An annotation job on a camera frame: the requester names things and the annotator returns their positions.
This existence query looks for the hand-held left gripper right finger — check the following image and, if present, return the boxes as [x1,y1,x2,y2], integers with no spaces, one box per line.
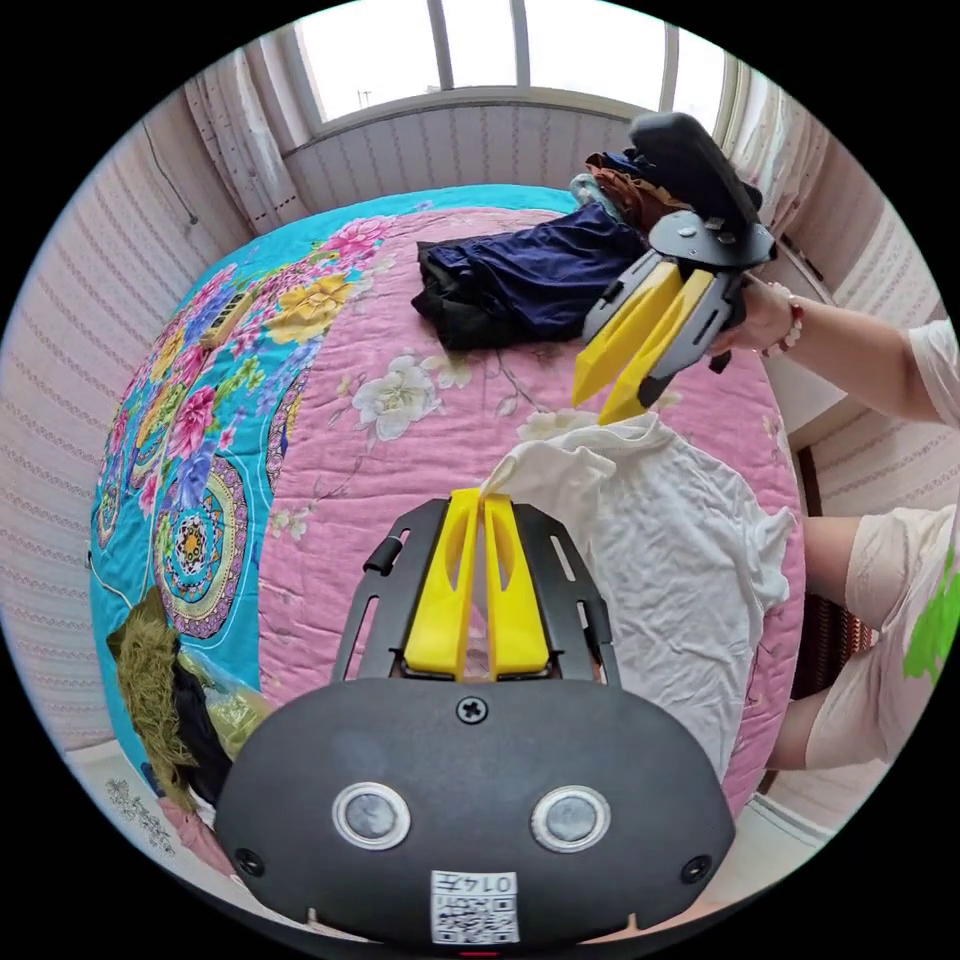
[482,493,555,684]

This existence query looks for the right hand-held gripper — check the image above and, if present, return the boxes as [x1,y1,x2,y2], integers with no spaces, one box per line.
[571,210,778,429]

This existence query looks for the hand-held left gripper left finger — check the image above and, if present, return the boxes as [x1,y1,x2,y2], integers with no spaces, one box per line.
[403,487,483,682]

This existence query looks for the white short sleeve shirt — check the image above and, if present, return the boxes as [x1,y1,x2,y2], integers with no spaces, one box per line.
[479,412,798,785]

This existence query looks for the person's right forearm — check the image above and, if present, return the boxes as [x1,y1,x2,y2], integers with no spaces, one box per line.
[779,292,943,425]

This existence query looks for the person's right hand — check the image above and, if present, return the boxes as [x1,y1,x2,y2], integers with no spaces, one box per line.
[708,278,798,358]

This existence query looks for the pile of dark clothes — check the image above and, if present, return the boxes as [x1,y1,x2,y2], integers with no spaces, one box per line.
[410,202,654,354]

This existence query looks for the bed with floral quilt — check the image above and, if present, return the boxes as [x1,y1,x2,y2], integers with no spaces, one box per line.
[88,185,808,879]

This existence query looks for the pile of mixed coloured clothes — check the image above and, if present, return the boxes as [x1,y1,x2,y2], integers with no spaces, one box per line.
[568,149,680,230]

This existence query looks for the white sheer curtain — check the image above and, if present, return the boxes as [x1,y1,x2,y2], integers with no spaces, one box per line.
[716,63,798,223]
[185,37,310,235]

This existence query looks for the pile of clothes with green fur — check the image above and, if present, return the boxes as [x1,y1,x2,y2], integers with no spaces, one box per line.
[106,584,275,815]

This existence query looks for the person's body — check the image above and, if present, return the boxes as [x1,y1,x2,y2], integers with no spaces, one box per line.
[764,318,960,774]

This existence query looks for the window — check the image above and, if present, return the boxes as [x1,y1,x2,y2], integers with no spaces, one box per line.
[288,0,740,144]

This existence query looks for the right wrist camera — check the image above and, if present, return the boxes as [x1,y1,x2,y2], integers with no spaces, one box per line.
[628,110,765,230]

